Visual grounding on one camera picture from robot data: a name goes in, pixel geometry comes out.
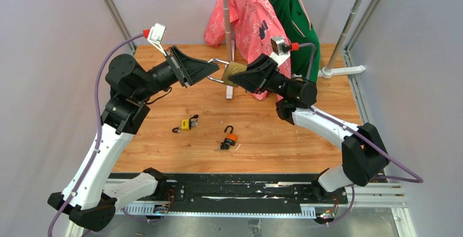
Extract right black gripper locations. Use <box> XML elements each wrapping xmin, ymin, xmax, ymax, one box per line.
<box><xmin>226</xmin><ymin>54</ymin><xmax>292</xmax><ymax>100</ymax></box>

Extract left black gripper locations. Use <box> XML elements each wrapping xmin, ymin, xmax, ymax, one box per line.
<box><xmin>134</xmin><ymin>45</ymin><xmax>220</xmax><ymax>102</ymax></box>

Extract brass padlock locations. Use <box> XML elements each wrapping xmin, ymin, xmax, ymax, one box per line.
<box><xmin>207</xmin><ymin>58</ymin><xmax>247</xmax><ymax>87</ymax></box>

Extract orange padlock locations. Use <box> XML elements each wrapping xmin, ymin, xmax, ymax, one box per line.
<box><xmin>223</xmin><ymin>125</ymin><xmax>238</xmax><ymax>146</ymax></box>

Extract black orange-lock keys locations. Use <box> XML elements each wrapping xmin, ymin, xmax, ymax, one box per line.
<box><xmin>215</xmin><ymin>141</ymin><xmax>231</xmax><ymax>151</ymax></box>

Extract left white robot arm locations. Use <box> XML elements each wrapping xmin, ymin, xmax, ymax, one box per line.
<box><xmin>48</xmin><ymin>46</ymin><xmax>219</xmax><ymax>232</ymax></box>

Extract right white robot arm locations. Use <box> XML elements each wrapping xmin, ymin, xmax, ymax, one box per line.
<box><xmin>227</xmin><ymin>52</ymin><xmax>390</xmax><ymax>203</ymax></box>

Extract yellow-lock keys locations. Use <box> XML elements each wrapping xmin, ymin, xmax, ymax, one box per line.
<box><xmin>189</xmin><ymin>114</ymin><xmax>199</xmax><ymax>129</ymax></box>

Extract pink patterned jacket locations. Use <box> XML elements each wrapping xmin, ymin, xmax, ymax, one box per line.
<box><xmin>204</xmin><ymin>0</ymin><xmax>292</xmax><ymax>78</ymax></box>

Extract yellow padlock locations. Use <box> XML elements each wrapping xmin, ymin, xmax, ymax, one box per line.
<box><xmin>171</xmin><ymin>119</ymin><xmax>191</xmax><ymax>133</ymax></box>

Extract green shirt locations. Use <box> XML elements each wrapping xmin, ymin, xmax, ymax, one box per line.
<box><xmin>269</xmin><ymin>0</ymin><xmax>320</xmax><ymax>82</ymax></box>

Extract white clothes rack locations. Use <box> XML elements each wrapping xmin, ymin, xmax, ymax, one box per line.
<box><xmin>222</xmin><ymin>0</ymin><xmax>365</xmax><ymax>79</ymax></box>

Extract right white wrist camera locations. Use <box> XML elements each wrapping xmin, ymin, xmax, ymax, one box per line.
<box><xmin>269</xmin><ymin>36</ymin><xmax>291</xmax><ymax>66</ymax></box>

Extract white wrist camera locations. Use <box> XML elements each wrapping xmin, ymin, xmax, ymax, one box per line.
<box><xmin>147</xmin><ymin>23</ymin><xmax>167</xmax><ymax>57</ymax></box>
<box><xmin>269</xmin><ymin>36</ymin><xmax>291</xmax><ymax>66</ymax></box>

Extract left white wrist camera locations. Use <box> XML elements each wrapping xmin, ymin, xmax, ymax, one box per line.
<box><xmin>147</xmin><ymin>23</ymin><xmax>167</xmax><ymax>57</ymax></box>

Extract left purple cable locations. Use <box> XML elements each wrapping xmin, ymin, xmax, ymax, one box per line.
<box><xmin>47</xmin><ymin>29</ymin><xmax>153</xmax><ymax>237</ymax></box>

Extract purple cable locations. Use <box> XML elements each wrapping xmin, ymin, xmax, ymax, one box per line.
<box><xmin>291</xmin><ymin>42</ymin><xmax>424</xmax><ymax>225</ymax></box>
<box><xmin>47</xmin><ymin>29</ymin><xmax>153</xmax><ymax>237</ymax></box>

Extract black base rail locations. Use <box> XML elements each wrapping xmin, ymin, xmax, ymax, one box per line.
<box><xmin>108</xmin><ymin>172</ymin><xmax>373</xmax><ymax>225</ymax></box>

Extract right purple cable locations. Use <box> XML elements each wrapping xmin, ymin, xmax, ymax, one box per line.
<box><xmin>291</xmin><ymin>42</ymin><xmax>424</xmax><ymax>225</ymax></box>

